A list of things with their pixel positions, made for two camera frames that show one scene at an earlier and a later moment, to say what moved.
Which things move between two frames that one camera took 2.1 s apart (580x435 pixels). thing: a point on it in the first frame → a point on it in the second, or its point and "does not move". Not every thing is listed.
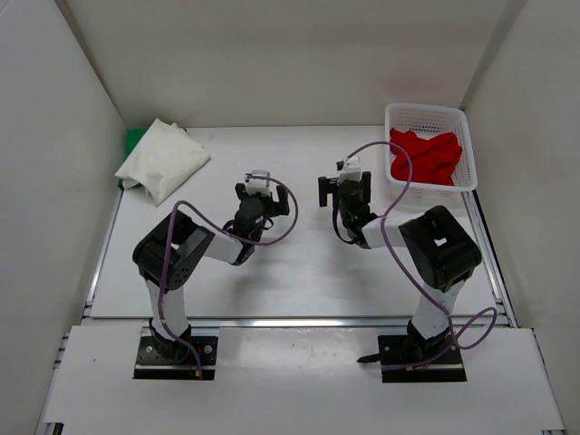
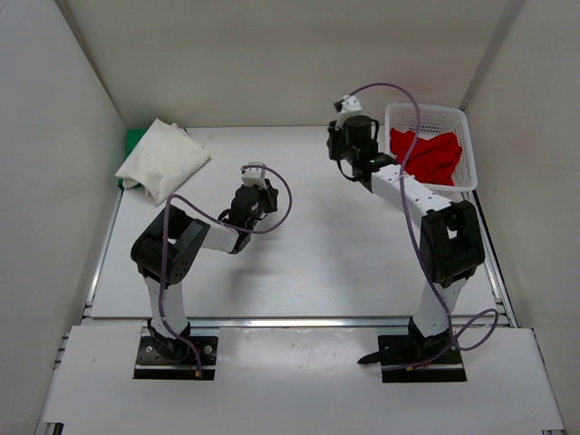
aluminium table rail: [296, 322] does not move
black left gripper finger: [281, 207] → [271, 198]
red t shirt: [433, 160] does not move
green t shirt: [132, 137] does not move
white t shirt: [166, 159] does not move
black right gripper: [330, 186] → [338, 135]
